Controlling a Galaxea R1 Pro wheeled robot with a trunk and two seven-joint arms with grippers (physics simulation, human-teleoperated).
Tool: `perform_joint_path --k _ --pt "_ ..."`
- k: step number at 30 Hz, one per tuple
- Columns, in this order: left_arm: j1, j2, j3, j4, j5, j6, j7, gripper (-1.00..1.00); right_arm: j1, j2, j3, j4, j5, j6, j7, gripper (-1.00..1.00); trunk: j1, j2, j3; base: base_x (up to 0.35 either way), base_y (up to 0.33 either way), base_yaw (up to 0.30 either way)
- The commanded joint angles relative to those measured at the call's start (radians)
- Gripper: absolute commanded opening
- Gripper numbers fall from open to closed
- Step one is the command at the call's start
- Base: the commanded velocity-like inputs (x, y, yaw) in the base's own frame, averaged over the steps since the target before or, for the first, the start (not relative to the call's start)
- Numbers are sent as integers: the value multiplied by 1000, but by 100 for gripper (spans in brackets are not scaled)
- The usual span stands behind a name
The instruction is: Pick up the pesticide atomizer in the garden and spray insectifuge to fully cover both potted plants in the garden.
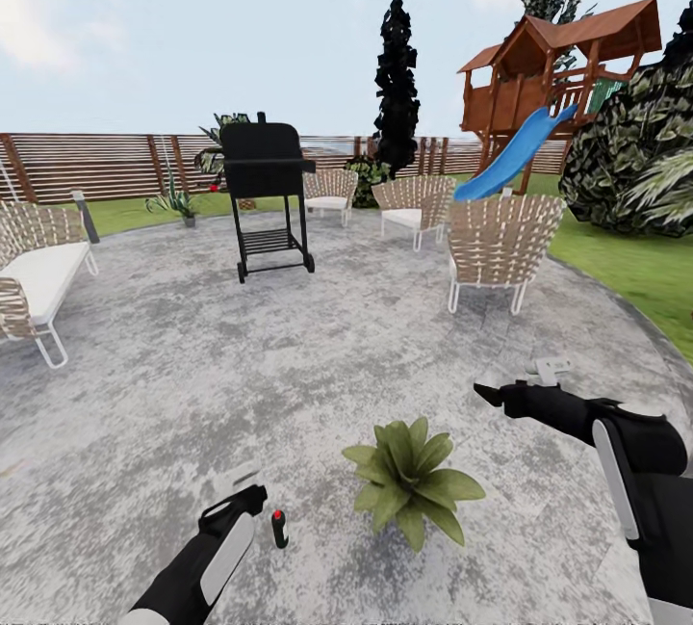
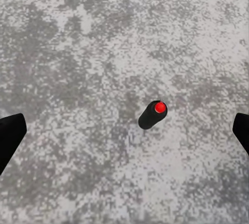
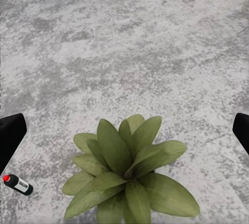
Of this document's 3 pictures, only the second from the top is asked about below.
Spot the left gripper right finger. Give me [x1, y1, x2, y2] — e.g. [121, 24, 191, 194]
[232, 113, 249, 154]

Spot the insectifuge atomizer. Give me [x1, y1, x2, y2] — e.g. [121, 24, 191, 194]
[138, 97, 168, 130]

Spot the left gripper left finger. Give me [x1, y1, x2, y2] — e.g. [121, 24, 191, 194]
[0, 113, 27, 175]

